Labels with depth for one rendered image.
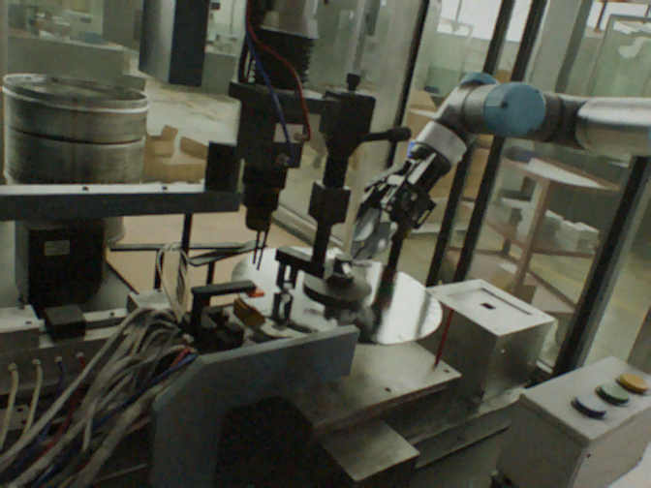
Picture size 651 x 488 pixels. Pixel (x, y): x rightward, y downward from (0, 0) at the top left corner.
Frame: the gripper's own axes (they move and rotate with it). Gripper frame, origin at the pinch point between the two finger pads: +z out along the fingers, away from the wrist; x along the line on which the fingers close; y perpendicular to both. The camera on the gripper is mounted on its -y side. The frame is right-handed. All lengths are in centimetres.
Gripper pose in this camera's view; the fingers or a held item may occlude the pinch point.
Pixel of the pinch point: (355, 253)
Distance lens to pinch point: 95.5
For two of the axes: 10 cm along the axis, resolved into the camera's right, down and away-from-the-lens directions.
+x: 7.6, 5.7, 3.0
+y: 2.5, 1.8, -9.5
